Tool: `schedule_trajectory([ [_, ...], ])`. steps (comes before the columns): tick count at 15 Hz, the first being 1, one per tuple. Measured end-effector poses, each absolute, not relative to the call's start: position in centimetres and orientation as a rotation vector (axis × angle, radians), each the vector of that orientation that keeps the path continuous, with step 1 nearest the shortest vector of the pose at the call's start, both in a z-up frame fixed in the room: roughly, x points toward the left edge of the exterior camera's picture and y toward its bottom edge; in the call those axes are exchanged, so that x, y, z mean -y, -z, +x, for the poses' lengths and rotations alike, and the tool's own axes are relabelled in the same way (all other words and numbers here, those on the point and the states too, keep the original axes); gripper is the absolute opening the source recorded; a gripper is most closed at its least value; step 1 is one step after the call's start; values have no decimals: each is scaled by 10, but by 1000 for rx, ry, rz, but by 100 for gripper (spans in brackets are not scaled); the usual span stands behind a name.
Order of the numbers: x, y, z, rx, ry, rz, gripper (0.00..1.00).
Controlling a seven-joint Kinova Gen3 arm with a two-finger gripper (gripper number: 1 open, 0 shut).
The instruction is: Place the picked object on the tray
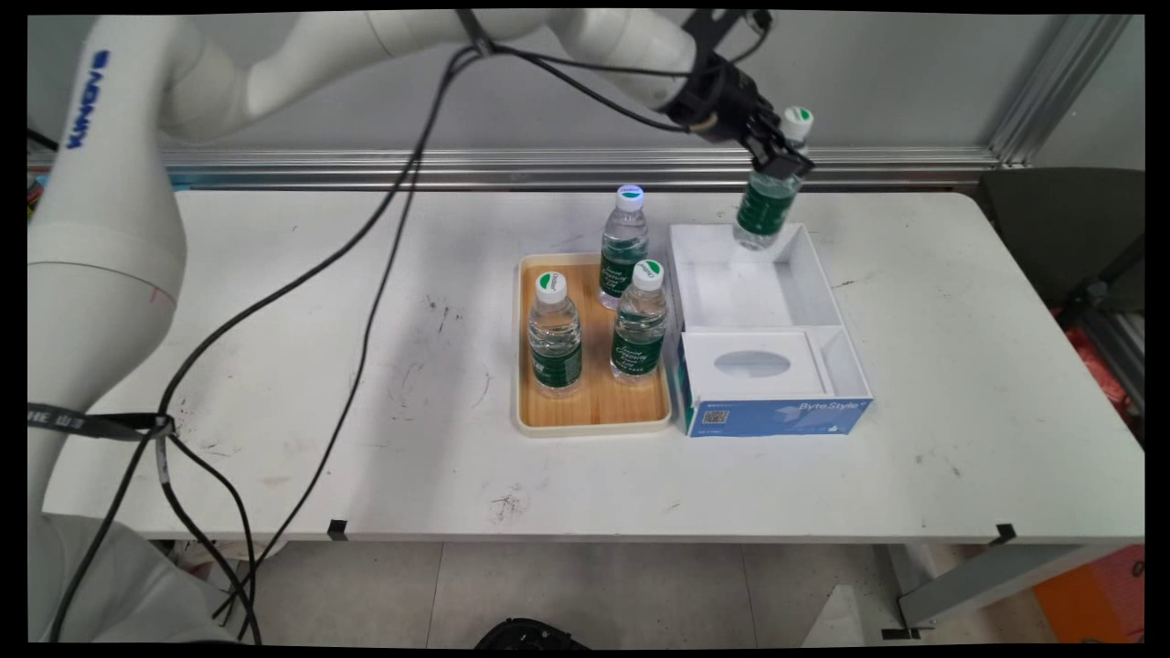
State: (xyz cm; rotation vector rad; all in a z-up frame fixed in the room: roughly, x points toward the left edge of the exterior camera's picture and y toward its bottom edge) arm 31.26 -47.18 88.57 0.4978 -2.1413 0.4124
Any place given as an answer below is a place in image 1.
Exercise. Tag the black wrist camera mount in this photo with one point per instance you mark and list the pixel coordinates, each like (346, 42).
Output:
(722, 26)

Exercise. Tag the green label water bottle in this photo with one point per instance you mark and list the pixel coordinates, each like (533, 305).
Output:
(555, 352)
(623, 251)
(766, 212)
(637, 338)

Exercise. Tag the wooden tray with cream rim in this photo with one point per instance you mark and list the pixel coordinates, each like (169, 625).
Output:
(599, 402)

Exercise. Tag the orange box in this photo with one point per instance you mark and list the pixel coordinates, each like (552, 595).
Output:
(1092, 599)

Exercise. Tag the red bag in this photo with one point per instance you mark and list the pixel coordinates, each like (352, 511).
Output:
(1101, 375)

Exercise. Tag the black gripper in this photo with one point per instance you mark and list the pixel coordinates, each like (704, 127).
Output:
(717, 100)

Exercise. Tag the slanted aluminium frame post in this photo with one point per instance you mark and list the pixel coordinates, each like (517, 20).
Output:
(1060, 87)

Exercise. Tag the black round object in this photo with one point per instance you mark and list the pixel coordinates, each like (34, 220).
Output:
(530, 635)

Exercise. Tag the blue and white cardboard box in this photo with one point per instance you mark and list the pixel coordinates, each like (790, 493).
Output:
(777, 416)

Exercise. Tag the horizontal aluminium frame rail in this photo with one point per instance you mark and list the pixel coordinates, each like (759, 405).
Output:
(548, 169)

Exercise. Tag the grey table leg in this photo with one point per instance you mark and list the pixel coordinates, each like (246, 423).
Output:
(987, 576)

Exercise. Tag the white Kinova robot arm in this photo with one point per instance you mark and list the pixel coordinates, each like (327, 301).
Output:
(110, 228)

